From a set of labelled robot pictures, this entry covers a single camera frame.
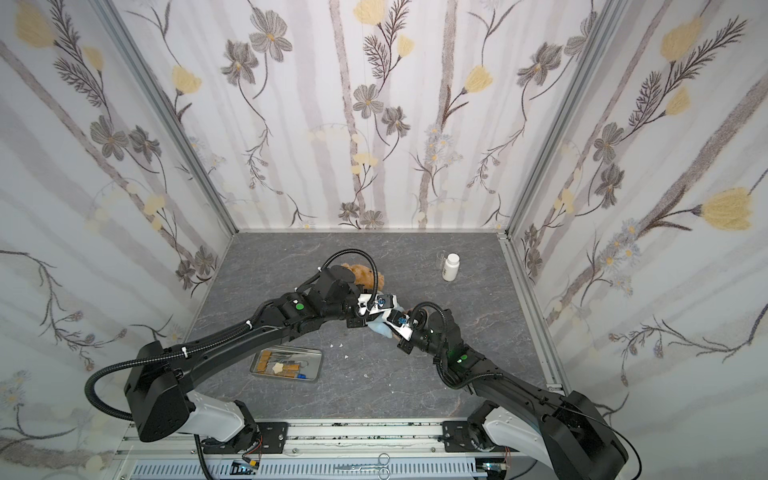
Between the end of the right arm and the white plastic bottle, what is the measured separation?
1.20 ft

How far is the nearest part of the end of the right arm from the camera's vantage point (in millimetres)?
616

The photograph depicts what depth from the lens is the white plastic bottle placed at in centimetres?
102
